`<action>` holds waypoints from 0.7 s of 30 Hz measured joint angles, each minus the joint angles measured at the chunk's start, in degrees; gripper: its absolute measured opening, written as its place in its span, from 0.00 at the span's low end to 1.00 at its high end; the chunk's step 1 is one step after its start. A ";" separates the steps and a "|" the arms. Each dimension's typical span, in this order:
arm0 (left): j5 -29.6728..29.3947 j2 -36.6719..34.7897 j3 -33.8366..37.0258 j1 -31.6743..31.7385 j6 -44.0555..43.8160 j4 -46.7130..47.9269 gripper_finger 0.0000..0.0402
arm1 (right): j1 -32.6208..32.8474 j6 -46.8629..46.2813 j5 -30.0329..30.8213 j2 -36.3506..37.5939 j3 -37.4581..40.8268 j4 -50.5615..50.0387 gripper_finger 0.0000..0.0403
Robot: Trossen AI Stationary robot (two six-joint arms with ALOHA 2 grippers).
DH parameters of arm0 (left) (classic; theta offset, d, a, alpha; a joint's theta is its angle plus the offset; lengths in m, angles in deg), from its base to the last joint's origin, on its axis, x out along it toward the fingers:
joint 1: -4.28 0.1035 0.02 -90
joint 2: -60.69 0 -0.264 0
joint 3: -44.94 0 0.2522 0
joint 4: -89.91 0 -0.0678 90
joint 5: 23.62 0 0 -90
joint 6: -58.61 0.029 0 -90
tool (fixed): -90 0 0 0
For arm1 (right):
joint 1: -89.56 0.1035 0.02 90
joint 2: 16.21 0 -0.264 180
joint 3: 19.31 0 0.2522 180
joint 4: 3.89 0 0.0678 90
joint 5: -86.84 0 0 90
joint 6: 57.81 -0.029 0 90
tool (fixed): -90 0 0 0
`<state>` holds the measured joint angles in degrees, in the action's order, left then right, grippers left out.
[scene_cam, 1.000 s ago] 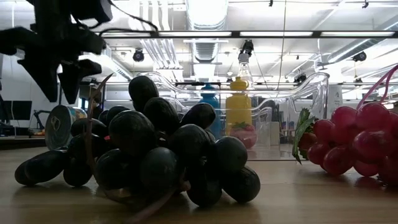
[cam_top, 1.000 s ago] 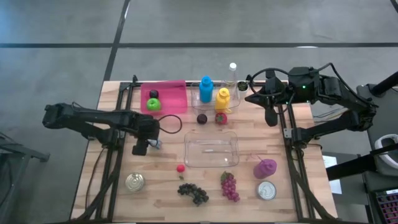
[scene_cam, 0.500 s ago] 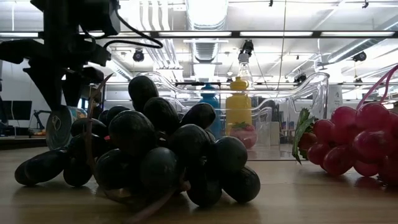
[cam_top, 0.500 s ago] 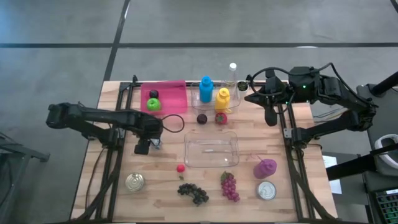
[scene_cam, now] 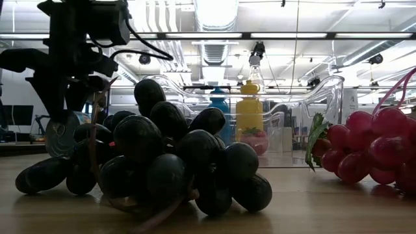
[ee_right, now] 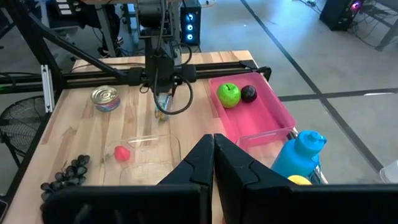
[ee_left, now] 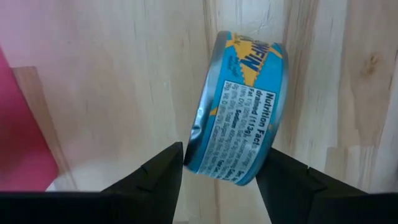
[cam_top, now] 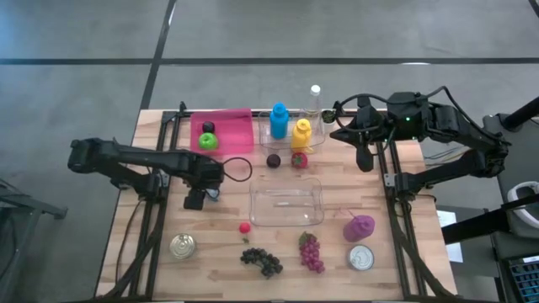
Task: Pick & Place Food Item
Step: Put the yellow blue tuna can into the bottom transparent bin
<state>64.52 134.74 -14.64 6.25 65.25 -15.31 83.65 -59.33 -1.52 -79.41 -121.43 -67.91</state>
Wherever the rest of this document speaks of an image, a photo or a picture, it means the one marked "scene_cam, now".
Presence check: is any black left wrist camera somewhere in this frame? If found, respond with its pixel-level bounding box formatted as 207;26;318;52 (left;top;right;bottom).
86;0;131;46

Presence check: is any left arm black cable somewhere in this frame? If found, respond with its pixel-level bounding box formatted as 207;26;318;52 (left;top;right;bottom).
89;18;175;62

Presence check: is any black monitor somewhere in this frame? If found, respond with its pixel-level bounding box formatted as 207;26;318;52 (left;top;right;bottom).
0;104;34;127

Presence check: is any red grape bunch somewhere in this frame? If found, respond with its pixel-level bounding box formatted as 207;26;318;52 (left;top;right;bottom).
304;106;416;196

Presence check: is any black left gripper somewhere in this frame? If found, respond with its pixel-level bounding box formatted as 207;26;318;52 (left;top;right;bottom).
0;0;118;124

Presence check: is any blue squeeze bottle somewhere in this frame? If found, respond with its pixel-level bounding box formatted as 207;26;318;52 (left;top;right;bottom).
207;86;233;146

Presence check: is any silver ventilation duct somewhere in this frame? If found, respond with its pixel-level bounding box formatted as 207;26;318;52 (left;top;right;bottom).
194;0;240;66

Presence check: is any red tomato toy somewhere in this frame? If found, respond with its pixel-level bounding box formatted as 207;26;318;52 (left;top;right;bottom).
239;127;270;157

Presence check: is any black light bar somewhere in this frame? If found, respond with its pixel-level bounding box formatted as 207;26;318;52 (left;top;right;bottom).
0;31;416;41

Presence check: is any black grape bunch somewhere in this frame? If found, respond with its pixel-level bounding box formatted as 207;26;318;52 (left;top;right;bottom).
14;76;273;234

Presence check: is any yellow squeeze bottle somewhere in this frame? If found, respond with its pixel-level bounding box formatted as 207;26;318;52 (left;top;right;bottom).
235;80;265;139

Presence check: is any tin can teal label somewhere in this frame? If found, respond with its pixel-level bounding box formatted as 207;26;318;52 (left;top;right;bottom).
44;110;86;157

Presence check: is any clear plastic container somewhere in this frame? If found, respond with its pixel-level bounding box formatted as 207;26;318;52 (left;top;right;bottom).
142;73;345;169
194;94;289;155

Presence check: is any clear bottle white cap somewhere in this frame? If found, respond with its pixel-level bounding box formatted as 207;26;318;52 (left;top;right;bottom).
248;54;267;87

